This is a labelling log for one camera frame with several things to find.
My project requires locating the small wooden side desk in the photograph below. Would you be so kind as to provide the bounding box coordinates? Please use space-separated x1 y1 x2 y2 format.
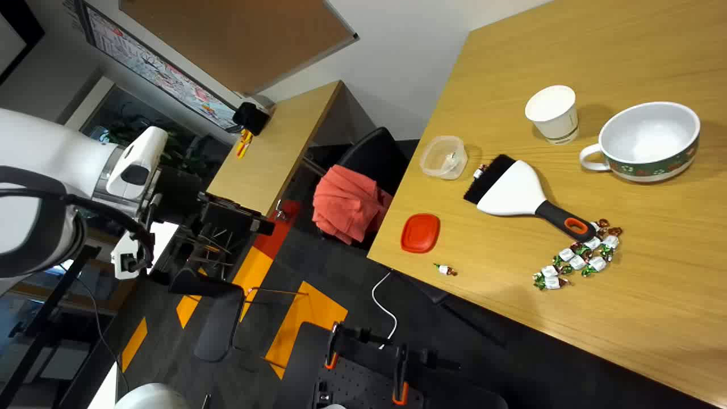
205 80 348 219

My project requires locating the white brush black orange handle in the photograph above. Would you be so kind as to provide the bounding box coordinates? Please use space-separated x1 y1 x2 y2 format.
462 152 599 243

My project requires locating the brown foil wrapped candy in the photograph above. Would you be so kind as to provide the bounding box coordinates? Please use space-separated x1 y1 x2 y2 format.
596 215 628 236

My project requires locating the black office chair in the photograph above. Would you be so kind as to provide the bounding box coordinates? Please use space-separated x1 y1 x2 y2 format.
337 126 415 201

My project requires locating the black crate of equipment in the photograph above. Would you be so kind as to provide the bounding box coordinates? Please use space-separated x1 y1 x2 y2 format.
179 190 277 269

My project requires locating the black tripod stand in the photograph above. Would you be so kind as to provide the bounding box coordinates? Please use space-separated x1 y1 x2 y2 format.
0 246 105 409

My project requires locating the clear plastic container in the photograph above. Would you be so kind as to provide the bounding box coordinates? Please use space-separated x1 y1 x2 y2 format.
418 134 473 182

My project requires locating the red plastic lid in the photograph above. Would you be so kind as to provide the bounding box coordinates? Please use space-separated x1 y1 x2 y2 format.
397 212 444 256

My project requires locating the black camera box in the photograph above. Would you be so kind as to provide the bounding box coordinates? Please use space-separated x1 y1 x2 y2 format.
229 99 276 139

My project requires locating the black stool seat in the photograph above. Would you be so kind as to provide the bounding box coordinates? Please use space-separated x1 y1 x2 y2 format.
169 269 247 365

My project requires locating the yellow tag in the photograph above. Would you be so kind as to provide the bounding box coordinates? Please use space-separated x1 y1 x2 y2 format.
232 128 257 162

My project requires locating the small white paper cup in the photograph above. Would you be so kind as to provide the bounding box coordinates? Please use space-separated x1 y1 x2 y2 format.
523 81 582 145

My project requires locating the red cloth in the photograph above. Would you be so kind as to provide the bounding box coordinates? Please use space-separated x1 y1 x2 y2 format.
312 164 394 247

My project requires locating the black stand with orange clamps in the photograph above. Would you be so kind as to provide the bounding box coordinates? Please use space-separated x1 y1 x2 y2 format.
312 321 496 409

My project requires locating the brown cork board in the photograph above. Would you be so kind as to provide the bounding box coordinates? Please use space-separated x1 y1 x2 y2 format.
119 0 358 98

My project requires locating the large white green-banded mug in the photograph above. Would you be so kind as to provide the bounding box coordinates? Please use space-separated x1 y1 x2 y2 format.
578 99 704 184

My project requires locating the white floor cable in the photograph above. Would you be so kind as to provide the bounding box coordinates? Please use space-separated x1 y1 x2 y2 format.
369 271 402 344

